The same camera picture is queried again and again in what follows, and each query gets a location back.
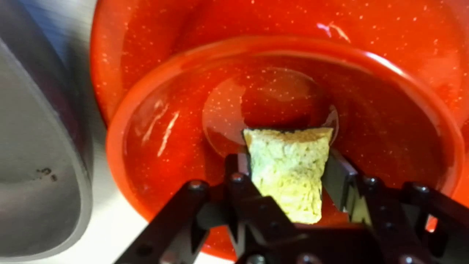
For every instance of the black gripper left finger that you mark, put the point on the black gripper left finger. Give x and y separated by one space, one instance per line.
205 225

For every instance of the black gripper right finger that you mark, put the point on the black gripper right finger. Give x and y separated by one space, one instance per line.
390 221

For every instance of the yellow green sponge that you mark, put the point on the yellow green sponge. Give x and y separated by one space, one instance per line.
287 171

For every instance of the red bowl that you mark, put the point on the red bowl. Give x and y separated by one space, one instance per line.
185 147

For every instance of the black frying pan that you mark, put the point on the black frying pan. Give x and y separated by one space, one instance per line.
34 171

